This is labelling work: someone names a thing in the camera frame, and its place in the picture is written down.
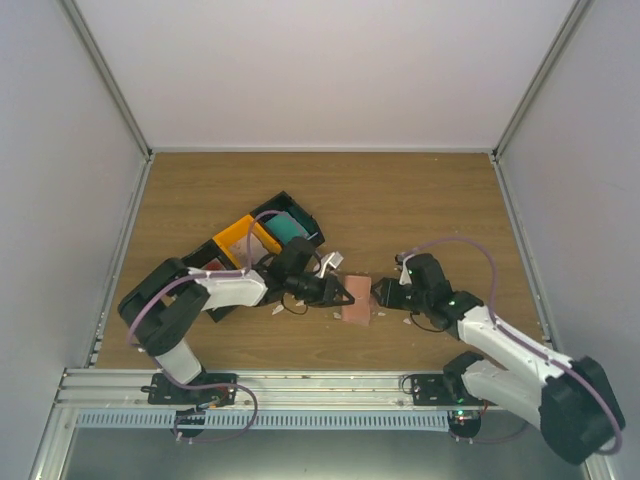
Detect yellow bin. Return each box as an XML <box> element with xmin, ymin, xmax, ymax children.
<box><xmin>213</xmin><ymin>214</ymin><xmax>282</xmax><ymax>268</ymax></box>

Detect black bin with teal cards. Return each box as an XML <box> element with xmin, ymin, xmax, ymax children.
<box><xmin>250</xmin><ymin>191</ymin><xmax>325</xmax><ymax>247</ymax></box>

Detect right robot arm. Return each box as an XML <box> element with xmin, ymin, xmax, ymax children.
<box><xmin>371</xmin><ymin>254</ymin><xmax>626</xmax><ymax>465</ymax></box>

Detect teal cards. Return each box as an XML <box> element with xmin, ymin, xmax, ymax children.
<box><xmin>264</xmin><ymin>214</ymin><xmax>308</xmax><ymax>245</ymax></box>

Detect pale pink cards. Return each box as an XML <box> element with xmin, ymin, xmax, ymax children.
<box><xmin>229</xmin><ymin>234</ymin><xmax>269</xmax><ymax>266</ymax></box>

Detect black bin with red cards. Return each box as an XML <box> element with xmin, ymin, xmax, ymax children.
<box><xmin>179</xmin><ymin>238</ymin><xmax>241</xmax><ymax>324</ymax></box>

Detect grey slotted cable duct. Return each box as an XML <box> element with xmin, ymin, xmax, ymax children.
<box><xmin>76</xmin><ymin>409</ymin><xmax>449</xmax><ymax>432</ymax></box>

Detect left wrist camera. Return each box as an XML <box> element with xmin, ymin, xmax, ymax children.
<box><xmin>315</xmin><ymin>251</ymin><xmax>344</xmax><ymax>278</ymax></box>

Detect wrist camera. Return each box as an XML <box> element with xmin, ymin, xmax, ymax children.
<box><xmin>395</xmin><ymin>253</ymin><xmax>413</xmax><ymax>285</ymax></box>
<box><xmin>315</xmin><ymin>251</ymin><xmax>344</xmax><ymax>278</ymax></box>

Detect red and white cards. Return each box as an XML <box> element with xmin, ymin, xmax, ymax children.
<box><xmin>204</xmin><ymin>258</ymin><xmax>227</xmax><ymax>271</ymax></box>

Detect white debris pile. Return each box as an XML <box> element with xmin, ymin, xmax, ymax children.
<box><xmin>272</xmin><ymin>300</ymin><xmax>309</xmax><ymax>316</ymax></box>

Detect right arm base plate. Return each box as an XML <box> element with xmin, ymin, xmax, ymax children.
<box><xmin>408</xmin><ymin>373</ymin><xmax>484</xmax><ymax>407</ymax></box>

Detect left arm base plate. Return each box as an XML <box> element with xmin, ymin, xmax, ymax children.
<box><xmin>141</xmin><ymin>373</ymin><xmax>238</xmax><ymax>407</ymax></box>

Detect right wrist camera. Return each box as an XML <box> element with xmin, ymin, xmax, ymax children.
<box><xmin>395</xmin><ymin>253</ymin><xmax>413</xmax><ymax>285</ymax></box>

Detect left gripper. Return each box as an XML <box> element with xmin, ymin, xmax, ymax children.
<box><xmin>287</xmin><ymin>272</ymin><xmax>353</xmax><ymax>308</ymax></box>

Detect aluminium mounting rail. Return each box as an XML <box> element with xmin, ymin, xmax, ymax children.
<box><xmin>55</xmin><ymin>369</ymin><xmax>416</xmax><ymax>411</ymax></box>

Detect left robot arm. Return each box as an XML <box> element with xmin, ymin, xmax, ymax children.
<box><xmin>117</xmin><ymin>237</ymin><xmax>355</xmax><ymax>404</ymax></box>

